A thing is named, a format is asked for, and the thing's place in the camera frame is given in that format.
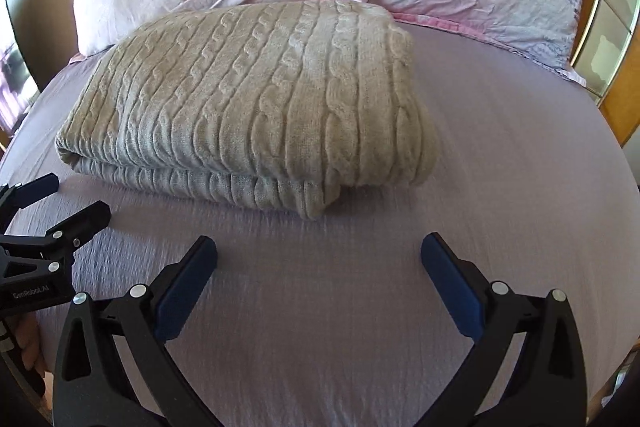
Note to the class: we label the window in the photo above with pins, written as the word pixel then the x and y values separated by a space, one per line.
pixel 12 72

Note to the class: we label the wooden headboard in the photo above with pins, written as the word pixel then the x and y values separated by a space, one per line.
pixel 621 119

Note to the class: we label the person's left hand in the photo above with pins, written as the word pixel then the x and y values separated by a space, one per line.
pixel 29 344

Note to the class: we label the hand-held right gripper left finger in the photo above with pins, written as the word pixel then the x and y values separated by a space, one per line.
pixel 187 288

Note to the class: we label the lilac bed sheet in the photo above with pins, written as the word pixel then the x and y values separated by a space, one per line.
pixel 325 342

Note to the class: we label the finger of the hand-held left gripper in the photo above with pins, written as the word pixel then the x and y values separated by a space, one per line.
pixel 42 186
pixel 92 216

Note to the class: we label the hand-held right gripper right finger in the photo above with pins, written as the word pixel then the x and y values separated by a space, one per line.
pixel 451 289

